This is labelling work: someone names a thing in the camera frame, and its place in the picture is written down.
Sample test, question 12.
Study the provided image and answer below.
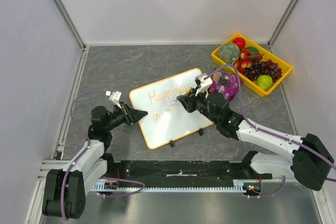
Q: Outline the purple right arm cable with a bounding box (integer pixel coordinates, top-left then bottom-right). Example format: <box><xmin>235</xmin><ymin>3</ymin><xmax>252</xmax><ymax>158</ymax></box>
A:
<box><xmin>206</xmin><ymin>63</ymin><xmax>336</xmax><ymax>199</ymax></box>

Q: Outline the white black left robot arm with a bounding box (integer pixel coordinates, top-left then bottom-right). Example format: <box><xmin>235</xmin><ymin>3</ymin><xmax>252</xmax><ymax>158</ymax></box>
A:
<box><xmin>42</xmin><ymin>102</ymin><xmax>148</xmax><ymax>220</ymax></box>

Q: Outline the green netted melon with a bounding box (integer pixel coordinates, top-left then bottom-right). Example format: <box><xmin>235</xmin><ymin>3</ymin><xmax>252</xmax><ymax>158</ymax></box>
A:
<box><xmin>217</xmin><ymin>42</ymin><xmax>240</xmax><ymax>65</ymax></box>

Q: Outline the dark purple grape bunch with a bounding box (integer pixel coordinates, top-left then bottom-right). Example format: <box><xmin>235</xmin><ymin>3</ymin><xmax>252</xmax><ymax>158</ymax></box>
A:
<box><xmin>243</xmin><ymin>60</ymin><xmax>282</xmax><ymax>82</ymax></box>

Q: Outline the red apple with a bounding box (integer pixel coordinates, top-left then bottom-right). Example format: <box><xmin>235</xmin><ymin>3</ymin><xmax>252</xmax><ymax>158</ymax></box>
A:
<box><xmin>232</xmin><ymin>37</ymin><xmax>246</xmax><ymax>50</ymax></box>

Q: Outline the white marker pen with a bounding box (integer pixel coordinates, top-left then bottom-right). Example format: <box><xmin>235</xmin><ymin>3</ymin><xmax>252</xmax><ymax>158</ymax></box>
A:
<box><xmin>171</xmin><ymin>87</ymin><xmax>193</xmax><ymax>105</ymax></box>

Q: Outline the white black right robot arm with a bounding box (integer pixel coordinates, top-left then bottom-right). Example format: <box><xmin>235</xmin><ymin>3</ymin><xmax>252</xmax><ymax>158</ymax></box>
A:
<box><xmin>177</xmin><ymin>90</ymin><xmax>335</xmax><ymax>191</ymax></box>

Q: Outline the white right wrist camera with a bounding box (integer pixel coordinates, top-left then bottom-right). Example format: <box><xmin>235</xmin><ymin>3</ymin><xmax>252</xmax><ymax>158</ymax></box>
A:
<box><xmin>195</xmin><ymin>73</ymin><xmax>213</xmax><ymax>96</ymax></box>

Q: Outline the green orange mango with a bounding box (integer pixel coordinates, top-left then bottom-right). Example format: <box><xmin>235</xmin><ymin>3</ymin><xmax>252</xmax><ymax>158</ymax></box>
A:
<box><xmin>247</xmin><ymin>46</ymin><xmax>259</xmax><ymax>55</ymax></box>

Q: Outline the purple grape snack bag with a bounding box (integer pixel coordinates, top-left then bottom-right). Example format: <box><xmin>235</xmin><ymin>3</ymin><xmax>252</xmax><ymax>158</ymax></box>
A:
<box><xmin>207</xmin><ymin>70</ymin><xmax>239</xmax><ymax>102</ymax></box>

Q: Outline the light blue cable duct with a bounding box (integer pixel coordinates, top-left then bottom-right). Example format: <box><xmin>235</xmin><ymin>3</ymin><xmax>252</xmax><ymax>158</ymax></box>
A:
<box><xmin>90</xmin><ymin>180</ymin><xmax>246</xmax><ymax>193</ymax></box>

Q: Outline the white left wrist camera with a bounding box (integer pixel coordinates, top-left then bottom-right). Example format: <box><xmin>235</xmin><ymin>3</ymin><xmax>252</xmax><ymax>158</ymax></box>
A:
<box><xmin>105</xmin><ymin>91</ymin><xmax>122</xmax><ymax>107</ymax></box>

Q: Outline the red yellow peach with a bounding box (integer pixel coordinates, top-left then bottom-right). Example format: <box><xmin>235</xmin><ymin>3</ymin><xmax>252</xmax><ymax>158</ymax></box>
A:
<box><xmin>240</xmin><ymin>49</ymin><xmax>254</xmax><ymax>60</ymax></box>

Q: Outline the aluminium frame rail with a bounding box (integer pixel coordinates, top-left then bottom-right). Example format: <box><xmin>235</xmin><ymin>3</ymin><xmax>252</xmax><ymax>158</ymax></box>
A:
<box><xmin>52</xmin><ymin>0</ymin><xmax>86</xmax><ymax>50</ymax></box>

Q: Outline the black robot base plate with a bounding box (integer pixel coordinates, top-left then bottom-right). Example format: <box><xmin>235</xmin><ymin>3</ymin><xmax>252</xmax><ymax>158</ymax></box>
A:
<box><xmin>102</xmin><ymin>161</ymin><xmax>272</xmax><ymax>188</ymax></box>

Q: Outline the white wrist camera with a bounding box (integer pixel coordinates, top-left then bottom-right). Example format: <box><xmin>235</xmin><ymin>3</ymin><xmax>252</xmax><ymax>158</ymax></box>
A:
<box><xmin>195</xmin><ymin>73</ymin><xmax>213</xmax><ymax>96</ymax></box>
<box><xmin>105</xmin><ymin>91</ymin><xmax>122</xmax><ymax>107</ymax></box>

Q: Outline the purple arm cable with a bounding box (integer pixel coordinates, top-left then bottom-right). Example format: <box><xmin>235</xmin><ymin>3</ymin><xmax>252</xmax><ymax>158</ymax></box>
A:
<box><xmin>206</xmin><ymin>63</ymin><xmax>336</xmax><ymax>199</ymax></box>
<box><xmin>59</xmin><ymin>90</ymin><xmax>146</xmax><ymax>222</ymax></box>

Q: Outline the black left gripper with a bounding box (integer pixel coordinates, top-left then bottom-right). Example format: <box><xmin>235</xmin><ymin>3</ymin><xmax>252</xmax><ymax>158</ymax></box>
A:
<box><xmin>105</xmin><ymin>101</ymin><xmax>148</xmax><ymax>131</ymax></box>

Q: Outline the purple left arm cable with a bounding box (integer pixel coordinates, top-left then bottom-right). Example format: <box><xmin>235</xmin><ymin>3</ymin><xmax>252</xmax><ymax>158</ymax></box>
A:
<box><xmin>59</xmin><ymin>90</ymin><xmax>146</xmax><ymax>222</ymax></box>

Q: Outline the yellow plastic fruit tray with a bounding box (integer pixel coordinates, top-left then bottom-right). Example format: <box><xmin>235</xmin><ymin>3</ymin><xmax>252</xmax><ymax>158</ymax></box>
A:
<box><xmin>212</xmin><ymin>33</ymin><xmax>292</xmax><ymax>97</ymax></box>

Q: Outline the yellow framed whiteboard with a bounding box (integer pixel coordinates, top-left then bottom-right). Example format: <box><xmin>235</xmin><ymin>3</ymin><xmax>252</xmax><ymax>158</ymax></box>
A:
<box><xmin>129</xmin><ymin>68</ymin><xmax>213</xmax><ymax>150</ymax></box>

